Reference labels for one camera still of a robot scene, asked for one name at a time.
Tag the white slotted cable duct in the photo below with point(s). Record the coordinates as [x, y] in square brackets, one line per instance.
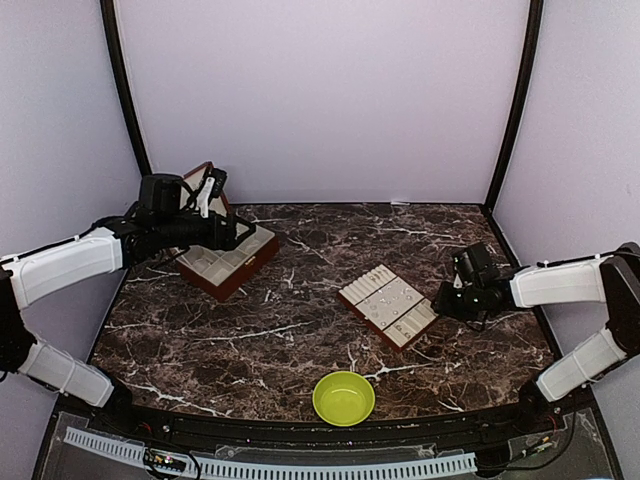
[168, 464]

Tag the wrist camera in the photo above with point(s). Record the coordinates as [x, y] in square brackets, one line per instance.
[463, 271]
[212, 183]

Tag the black frame post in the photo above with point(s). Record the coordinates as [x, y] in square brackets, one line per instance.
[119, 71]
[521, 89]

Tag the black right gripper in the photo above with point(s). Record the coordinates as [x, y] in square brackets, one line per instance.
[443, 305]

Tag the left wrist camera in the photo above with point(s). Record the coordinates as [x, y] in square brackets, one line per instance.
[212, 183]

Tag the green bowl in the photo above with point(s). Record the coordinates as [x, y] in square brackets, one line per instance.
[343, 398]

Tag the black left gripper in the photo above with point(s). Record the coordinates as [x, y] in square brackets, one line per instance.
[226, 242]

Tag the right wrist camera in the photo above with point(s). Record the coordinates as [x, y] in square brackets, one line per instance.
[463, 271]

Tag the black right frame post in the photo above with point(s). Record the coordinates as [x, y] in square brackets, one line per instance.
[521, 89]

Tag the brown wooden jewelry box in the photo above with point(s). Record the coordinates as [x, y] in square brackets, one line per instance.
[220, 273]

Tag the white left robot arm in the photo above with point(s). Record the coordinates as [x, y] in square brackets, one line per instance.
[169, 213]

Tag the brown ring earring tray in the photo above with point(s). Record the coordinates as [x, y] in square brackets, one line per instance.
[397, 312]

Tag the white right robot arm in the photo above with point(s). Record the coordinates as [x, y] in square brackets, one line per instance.
[608, 280]

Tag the black left frame post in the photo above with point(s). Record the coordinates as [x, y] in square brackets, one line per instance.
[119, 71]

